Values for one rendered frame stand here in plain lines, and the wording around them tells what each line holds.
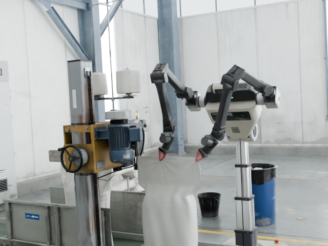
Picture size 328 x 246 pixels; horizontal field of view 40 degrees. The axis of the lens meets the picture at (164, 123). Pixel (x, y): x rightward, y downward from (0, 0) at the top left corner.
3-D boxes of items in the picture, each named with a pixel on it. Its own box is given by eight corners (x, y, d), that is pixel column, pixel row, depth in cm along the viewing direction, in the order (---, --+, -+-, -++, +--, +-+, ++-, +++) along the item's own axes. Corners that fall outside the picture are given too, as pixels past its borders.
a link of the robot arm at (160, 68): (166, 58, 300) (153, 59, 305) (162, 76, 295) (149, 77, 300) (194, 90, 335) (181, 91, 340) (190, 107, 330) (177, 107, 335)
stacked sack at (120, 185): (137, 188, 641) (136, 177, 640) (111, 198, 582) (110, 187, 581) (112, 186, 661) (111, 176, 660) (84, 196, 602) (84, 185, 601)
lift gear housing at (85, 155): (88, 165, 292) (87, 148, 292) (83, 166, 288) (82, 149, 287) (75, 164, 298) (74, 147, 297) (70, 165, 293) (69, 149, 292)
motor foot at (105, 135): (117, 139, 299) (116, 126, 298) (106, 141, 288) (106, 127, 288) (106, 139, 303) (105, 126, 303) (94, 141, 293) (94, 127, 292)
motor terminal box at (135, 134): (143, 144, 299) (142, 126, 298) (141, 146, 289) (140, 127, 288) (131, 144, 300) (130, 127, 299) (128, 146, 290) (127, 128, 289)
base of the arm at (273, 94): (265, 87, 319) (263, 102, 315) (261, 81, 313) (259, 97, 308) (277, 87, 315) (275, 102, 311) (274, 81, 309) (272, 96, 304)
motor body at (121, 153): (137, 160, 299) (135, 123, 297) (124, 164, 285) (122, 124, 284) (118, 160, 306) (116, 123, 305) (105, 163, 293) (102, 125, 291)
